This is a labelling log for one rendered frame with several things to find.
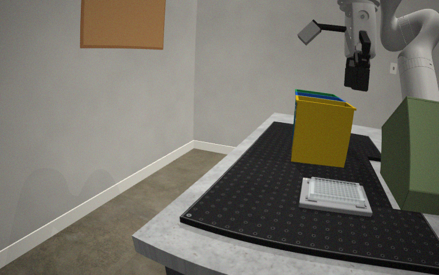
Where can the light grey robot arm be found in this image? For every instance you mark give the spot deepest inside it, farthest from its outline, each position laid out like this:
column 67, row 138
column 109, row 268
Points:
column 416, row 34

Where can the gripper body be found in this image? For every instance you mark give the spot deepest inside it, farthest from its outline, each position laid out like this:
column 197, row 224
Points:
column 359, row 16

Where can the yellow open-top bin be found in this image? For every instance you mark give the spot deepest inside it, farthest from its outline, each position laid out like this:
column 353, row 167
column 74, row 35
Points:
column 322, row 131

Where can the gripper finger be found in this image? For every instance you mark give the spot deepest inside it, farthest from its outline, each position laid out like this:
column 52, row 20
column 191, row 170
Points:
column 360, row 73
column 348, row 71

